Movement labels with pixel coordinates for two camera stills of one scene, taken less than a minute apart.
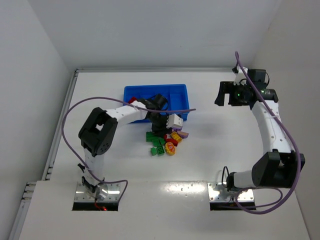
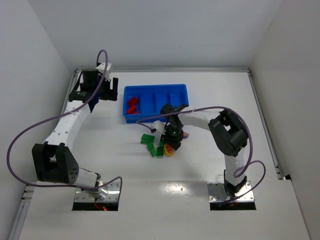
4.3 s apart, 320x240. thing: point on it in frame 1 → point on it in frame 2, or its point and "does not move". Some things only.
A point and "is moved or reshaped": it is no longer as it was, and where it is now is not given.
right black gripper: [230, 93] → [173, 143]
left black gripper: [159, 127] → [110, 89]
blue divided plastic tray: [176, 95] does not move
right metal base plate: [217, 192] does not move
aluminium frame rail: [19, 223] does not move
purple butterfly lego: [183, 135] does not move
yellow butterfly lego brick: [170, 148] does not move
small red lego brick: [133, 98] is moved or reshaped
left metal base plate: [83, 194] does not move
